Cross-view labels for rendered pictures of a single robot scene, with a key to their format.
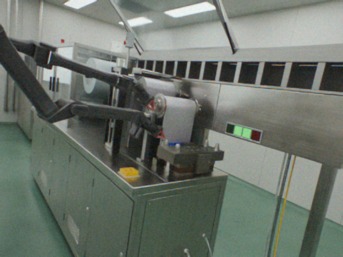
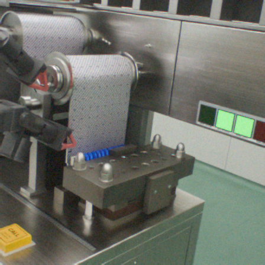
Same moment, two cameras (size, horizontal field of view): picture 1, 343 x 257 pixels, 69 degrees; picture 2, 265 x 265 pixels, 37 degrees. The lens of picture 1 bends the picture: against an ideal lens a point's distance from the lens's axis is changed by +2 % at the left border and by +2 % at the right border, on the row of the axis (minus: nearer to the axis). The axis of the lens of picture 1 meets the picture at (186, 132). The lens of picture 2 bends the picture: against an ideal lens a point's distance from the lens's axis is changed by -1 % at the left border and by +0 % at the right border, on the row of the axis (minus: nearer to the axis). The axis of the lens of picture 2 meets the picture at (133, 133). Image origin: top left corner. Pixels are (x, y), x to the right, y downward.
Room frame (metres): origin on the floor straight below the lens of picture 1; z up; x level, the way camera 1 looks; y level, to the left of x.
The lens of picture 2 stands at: (0.35, 0.10, 1.46)
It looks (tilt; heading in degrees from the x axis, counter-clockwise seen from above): 17 degrees down; 352
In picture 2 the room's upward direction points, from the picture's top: 7 degrees clockwise
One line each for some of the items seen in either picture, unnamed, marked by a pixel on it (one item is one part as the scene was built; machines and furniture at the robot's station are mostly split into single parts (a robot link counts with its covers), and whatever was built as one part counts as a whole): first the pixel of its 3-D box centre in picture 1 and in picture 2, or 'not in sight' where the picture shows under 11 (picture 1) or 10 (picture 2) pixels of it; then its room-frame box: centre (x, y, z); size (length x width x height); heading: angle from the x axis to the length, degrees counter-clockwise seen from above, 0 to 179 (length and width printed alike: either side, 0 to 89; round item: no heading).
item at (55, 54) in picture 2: (158, 105); (57, 78); (1.47, 0.19, 1.25); 0.15 x 0.01 x 0.15; 42
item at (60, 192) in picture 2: (173, 160); (94, 183); (1.50, 0.05, 0.92); 0.28 x 0.04 x 0.04; 132
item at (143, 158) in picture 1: (146, 136); (34, 144); (1.47, 0.24, 1.05); 0.06 x 0.05 x 0.31; 132
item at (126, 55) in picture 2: (190, 109); (120, 74); (1.64, 0.00, 1.25); 0.15 x 0.01 x 0.15; 42
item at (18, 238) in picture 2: (128, 172); (10, 238); (1.19, 0.25, 0.91); 0.07 x 0.07 x 0.02; 42
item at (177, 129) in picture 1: (177, 131); (99, 126); (1.50, 0.06, 1.11); 0.23 x 0.01 x 0.18; 132
